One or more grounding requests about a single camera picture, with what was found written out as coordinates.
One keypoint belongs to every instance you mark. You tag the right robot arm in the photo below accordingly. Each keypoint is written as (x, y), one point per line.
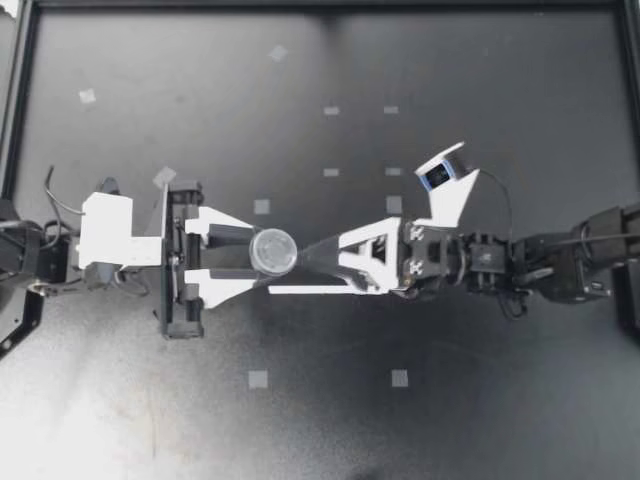
(565, 255)

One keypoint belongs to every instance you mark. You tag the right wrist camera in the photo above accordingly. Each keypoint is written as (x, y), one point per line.
(450, 200)

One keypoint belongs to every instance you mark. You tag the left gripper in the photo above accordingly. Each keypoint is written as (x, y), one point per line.
(172, 320)

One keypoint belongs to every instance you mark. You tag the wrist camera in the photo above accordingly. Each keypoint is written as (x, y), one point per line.
(107, 235)
(450, 200)

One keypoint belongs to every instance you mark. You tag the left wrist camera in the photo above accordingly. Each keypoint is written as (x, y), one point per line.
(107, 235)

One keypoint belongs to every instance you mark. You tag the small clear plastic cup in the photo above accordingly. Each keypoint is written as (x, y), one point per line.
(272, 251)

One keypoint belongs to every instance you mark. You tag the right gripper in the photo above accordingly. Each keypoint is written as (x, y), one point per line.
(432, 255)

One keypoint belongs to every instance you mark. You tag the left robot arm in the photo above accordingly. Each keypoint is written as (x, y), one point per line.
(25, 250)

